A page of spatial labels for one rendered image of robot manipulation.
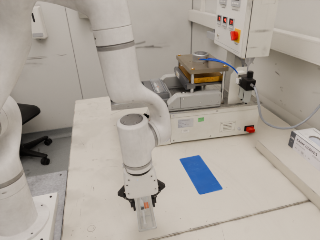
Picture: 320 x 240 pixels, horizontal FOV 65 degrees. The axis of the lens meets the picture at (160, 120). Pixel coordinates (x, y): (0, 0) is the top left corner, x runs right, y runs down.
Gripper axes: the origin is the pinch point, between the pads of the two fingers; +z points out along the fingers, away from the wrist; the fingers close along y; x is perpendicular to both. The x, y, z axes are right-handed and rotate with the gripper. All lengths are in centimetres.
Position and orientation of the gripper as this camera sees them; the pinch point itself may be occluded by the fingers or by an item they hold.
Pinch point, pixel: (143, 202)
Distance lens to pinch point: 86.5
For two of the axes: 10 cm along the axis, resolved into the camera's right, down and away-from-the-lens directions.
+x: -1.8, -4.9, 8.5
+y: 9.8, -1.5, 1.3
